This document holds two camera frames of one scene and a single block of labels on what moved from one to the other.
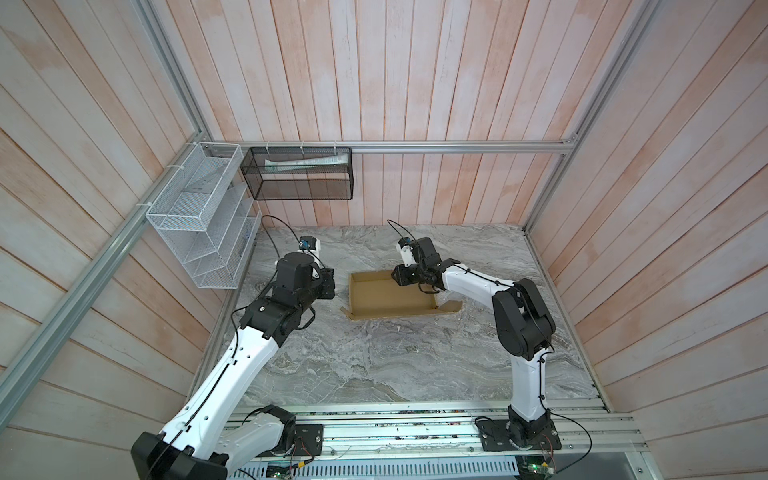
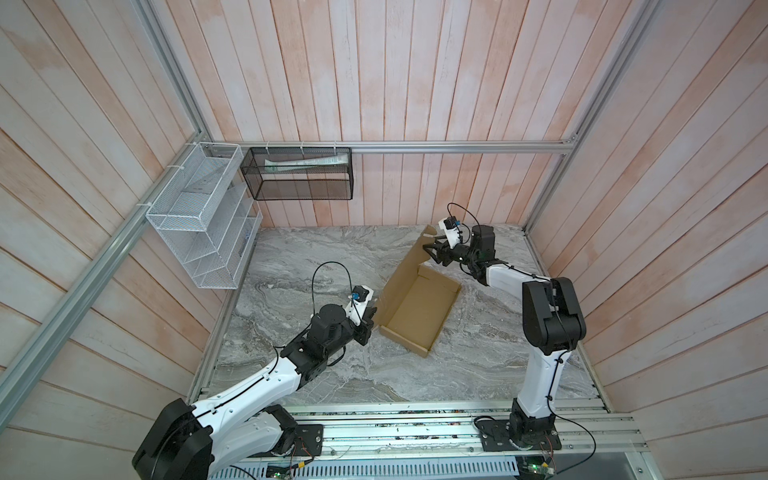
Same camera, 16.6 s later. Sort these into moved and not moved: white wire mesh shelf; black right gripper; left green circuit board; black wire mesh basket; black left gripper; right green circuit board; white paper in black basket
Moved: black left gripper; black right gripper
Not moved: left green circuit board; black wire mesh basket; white wire mesh shelf; white paper in black basket; right green circuit board
